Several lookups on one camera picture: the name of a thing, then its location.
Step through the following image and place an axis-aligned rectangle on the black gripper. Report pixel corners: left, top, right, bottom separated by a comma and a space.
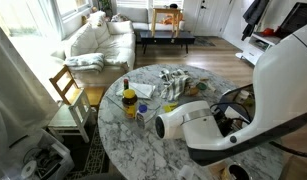
213, 109, 235, 138

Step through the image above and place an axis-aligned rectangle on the white plastic bottle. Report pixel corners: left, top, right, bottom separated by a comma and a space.
235, 89, 250, 105

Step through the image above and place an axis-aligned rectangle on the green round lid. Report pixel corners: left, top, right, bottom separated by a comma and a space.
196, 81, 208, 91

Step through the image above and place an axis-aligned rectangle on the orange glass jar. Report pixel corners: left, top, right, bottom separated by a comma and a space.
186, 84, 199, 97

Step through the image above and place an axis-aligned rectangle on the small tan wood block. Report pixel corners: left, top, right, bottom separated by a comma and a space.
208, 163, 226, 179

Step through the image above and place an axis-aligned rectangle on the open tin can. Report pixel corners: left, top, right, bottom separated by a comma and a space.
222, 162, 254, 180

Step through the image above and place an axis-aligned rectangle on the yellow flat card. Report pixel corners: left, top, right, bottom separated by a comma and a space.
162, 101, 179, 114

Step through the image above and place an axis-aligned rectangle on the small white cup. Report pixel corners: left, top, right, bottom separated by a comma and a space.
177, 164, 195, 180

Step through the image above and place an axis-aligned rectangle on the striped dish towel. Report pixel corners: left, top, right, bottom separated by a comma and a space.
158, 68, 191, 102

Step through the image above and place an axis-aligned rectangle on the clear glass tray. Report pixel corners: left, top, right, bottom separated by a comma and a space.
105, 87, 162, 134

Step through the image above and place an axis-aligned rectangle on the white TV stand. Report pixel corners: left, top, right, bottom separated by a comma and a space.
235, 32, 284, 67

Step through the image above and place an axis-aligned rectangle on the blue cap clear bottle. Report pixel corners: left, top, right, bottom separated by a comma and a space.
135, 104, 149, 129

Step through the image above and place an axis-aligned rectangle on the brown cardboard box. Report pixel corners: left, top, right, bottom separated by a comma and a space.
279, 154, 307, 180

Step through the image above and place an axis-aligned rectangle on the grey door mat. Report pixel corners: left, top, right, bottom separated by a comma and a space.
192, 35, 216, 48

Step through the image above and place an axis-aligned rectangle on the white folded napkin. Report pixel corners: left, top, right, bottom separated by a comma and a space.
115, 82, 157, 100

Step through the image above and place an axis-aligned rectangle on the yellow lid dark jar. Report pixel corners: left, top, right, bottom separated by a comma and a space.
121, 88, 139, 120

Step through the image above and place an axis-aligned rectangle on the red object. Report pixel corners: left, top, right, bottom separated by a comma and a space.
261, 27, 275, 37

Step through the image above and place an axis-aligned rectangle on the black coffee table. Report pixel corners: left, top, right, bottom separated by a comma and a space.
139, 30, 196, 55

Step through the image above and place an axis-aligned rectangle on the white door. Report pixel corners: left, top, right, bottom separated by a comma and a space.
192, 0, 234, 37

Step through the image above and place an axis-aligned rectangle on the red cap green sauce bottle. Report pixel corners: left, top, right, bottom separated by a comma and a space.
122, 78, 130, 92

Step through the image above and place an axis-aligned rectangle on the dark hanging jacket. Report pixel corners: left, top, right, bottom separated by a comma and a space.
241, 0, 271, 42

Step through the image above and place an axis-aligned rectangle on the orange toy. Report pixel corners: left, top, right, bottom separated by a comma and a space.
161, 13, 184, 26

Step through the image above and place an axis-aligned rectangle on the black TV screen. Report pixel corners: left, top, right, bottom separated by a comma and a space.
279, 2, 307, 39

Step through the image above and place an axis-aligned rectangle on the light wooden stool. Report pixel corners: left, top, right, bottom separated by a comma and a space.
150, 7, 181, 38

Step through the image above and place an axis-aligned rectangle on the white sofa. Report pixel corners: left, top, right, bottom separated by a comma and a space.
51, 10, 137, 84

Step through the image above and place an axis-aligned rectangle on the dark patterned floor rug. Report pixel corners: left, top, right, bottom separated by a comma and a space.
64, 123, 111, 180

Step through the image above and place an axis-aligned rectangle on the light grey sofa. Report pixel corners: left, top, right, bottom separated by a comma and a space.
116, 6, 186, 33

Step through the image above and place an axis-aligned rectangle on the wooden chair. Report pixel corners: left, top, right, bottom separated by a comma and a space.
47, 88, 94, 144
48, 64, 106, 108

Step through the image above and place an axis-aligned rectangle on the floral cushion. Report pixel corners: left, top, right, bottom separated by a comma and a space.
110, 13, 129, 23

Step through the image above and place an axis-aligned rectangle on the folded grey white blanket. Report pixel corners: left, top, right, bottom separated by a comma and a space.
63, 52, 106, 74

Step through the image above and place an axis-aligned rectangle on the patterned sofa pillow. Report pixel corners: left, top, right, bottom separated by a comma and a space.
87, 10, 107, 28

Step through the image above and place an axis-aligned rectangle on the green house plant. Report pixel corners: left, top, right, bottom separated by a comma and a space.
98, 0, 113, 18

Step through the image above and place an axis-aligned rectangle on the clear plastic storage bin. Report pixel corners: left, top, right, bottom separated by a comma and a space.
0, 129, 75, 180

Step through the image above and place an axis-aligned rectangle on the bright window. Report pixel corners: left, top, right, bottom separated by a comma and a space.
54, 0, 94, 21

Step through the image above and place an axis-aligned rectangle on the white tape roll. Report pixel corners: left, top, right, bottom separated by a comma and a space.
20, 160, 37, 178

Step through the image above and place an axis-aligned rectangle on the white sheer curtain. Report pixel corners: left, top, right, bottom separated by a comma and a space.
0, 18, 61, 180

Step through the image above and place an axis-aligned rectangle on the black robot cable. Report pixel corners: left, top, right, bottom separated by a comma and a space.
268, 139, 307, 160

